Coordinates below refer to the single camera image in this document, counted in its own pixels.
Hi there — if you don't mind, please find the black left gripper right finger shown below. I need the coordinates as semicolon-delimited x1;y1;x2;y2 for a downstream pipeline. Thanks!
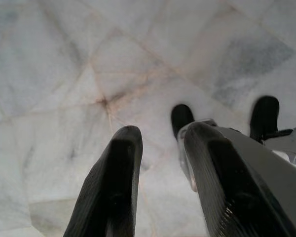
184;122;296;237

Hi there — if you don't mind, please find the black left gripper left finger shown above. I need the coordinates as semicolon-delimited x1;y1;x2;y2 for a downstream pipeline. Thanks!
63;125;144;237

